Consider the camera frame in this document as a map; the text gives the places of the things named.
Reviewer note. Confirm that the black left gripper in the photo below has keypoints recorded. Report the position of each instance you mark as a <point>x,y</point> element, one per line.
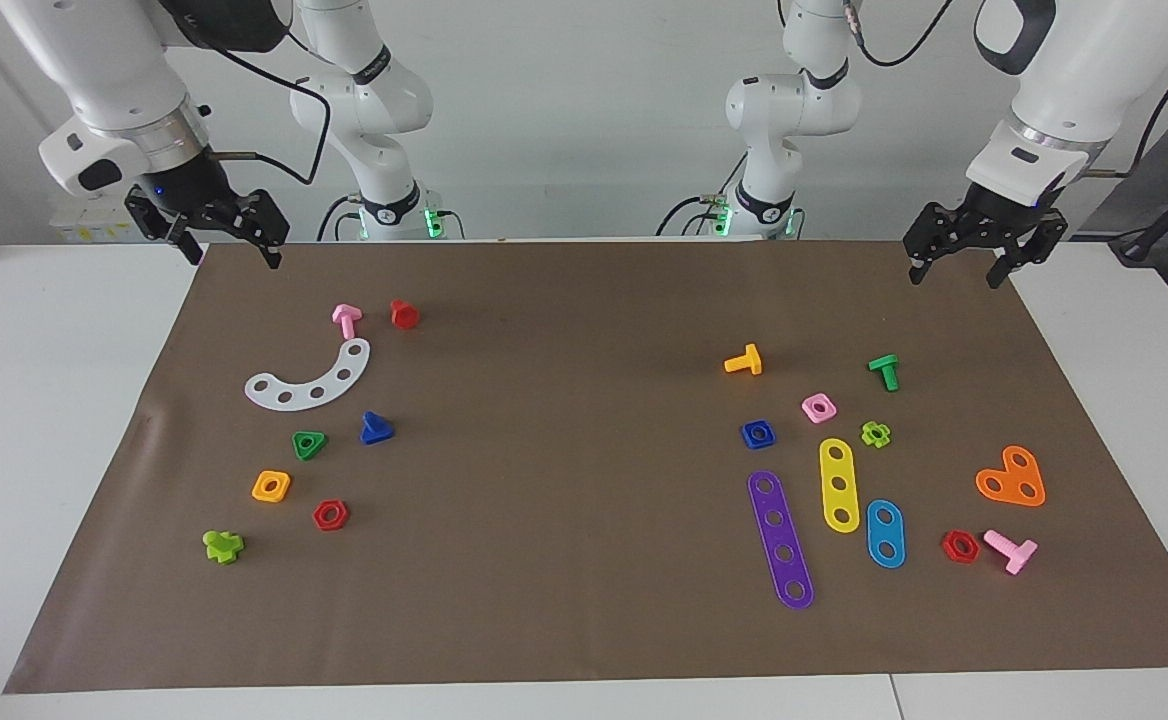
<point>999,212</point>

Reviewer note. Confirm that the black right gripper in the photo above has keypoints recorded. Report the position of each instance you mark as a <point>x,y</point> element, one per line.
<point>184,185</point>

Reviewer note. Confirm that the blue triangular-head plastic screw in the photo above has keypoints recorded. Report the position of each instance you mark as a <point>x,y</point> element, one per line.
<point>376,431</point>

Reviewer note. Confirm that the blue square plastic nut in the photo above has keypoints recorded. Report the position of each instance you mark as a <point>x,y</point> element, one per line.
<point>747,440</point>

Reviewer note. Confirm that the white yellow power strip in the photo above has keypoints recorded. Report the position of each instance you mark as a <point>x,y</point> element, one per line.
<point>84,230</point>

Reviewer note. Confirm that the green plastic screw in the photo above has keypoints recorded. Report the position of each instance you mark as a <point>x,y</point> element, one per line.
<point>885,368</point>

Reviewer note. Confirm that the pink plastic screw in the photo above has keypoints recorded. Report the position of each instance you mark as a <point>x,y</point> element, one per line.
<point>346,318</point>
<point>1014,552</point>

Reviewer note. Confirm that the white curved perforated plate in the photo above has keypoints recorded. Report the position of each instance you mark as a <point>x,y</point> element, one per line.
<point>301,398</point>

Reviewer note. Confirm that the red plastic screw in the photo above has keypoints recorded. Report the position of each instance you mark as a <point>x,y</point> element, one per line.
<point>404,316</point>

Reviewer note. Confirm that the lime cross-shaped plastic nut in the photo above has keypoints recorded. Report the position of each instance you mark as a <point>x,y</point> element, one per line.
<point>885,434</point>

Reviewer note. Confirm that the pink square plastic nut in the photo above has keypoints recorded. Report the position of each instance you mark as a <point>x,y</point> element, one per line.
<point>830,412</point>

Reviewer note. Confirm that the orange heart-shaped perforated plate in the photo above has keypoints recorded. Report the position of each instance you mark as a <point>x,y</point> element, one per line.
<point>1012,480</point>

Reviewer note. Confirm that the green triangular plastic nut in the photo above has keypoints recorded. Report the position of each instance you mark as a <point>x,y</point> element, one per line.
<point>306,453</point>

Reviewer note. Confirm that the orange plastic screw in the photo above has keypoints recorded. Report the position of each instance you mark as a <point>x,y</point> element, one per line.
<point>749,362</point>

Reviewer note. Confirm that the yellow three-hole plastic strip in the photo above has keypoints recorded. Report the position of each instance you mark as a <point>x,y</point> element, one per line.
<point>837,468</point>

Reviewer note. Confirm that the orange square plastic nut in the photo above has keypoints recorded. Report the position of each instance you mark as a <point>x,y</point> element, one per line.
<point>258,490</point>

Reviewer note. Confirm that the blue two-hole plastic strip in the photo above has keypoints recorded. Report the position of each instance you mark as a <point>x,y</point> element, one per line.
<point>885,534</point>

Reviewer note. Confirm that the red hexagonal plastic nut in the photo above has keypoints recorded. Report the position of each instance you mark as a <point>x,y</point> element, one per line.
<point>318,518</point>
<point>947,550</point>

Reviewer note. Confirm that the lime cross-head plastic screw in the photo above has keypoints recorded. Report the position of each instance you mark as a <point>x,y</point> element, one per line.
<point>221,547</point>

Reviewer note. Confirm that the purple four-hole plastic strip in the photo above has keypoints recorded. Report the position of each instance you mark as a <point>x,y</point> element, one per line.
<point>780,535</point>

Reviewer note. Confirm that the brown table mat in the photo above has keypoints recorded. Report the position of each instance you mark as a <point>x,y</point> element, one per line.
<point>584,560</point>

